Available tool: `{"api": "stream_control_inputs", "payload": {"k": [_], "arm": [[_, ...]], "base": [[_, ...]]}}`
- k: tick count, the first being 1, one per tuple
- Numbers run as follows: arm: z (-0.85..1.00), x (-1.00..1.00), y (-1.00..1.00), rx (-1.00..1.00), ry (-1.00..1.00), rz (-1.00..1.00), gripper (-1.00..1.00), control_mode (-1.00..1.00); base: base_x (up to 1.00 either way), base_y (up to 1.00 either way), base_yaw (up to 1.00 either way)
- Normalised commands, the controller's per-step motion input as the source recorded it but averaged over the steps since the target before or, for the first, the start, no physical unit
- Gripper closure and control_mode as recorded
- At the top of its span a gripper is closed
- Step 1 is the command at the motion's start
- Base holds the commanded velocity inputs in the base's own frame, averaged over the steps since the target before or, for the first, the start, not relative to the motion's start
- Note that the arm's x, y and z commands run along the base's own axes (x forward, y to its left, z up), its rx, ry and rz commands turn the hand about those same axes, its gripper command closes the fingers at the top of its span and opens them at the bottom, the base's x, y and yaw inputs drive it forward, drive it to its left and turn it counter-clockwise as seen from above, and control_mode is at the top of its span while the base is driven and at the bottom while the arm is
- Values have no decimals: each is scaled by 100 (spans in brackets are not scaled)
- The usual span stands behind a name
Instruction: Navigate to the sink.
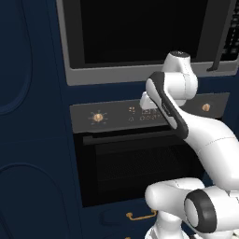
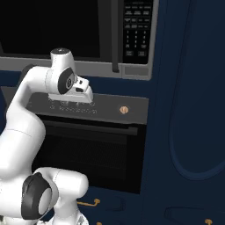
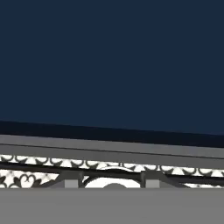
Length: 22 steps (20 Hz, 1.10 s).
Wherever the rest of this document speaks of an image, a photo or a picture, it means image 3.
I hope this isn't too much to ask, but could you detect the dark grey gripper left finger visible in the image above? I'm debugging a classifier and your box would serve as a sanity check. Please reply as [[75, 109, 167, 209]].
[[41, 170, 85, 189]]

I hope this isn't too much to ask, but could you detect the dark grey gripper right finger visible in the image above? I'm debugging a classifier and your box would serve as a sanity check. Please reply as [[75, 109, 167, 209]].
[[140, 170, 189, 189]]

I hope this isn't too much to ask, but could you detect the grey cupboard run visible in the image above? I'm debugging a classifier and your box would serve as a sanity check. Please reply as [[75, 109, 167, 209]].
[[0, 134, 224, 171]]

